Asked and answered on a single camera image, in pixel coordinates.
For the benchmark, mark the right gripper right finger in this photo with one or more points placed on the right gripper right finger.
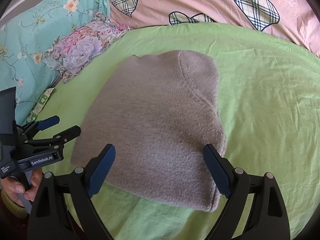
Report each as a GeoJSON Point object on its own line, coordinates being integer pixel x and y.
{"type": "Point", "coordinates": [219, 169]}

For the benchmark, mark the teal floral pillow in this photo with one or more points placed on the teal floral pillow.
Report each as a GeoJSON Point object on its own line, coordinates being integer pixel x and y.
{"type": "Point", "coordinates": [26, 37]}

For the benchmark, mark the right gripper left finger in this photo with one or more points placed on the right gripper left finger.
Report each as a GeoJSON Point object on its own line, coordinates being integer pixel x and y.
{"type": "Point", "coordinates": [98, 168]}

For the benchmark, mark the pink heart-pattern quilt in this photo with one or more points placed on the pink heart-pattern quilt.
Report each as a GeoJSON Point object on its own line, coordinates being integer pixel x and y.
{"type": "Point", "coordinates": [292, 20]}

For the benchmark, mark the floral ruffled pillow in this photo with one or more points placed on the floral ruffled pillow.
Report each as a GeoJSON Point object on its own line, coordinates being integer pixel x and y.
{"type": "Point", "coordinates": [71, 54]}

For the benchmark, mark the beige knit sweater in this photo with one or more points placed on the beige knit sweater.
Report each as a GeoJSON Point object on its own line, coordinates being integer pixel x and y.
{"type": "Point", "coordinates": [158, 111]}

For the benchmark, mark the person's left hand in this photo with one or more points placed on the person's left hand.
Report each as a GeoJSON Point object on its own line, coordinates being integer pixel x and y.
{"type": "Point", "coordinates": [13, 187]}

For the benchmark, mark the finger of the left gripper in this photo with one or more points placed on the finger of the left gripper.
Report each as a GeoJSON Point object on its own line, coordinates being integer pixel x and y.
{"type": "Point", "coordinates": [58, 139]}
{"type": "Point", "coordinates": [32, 128]}

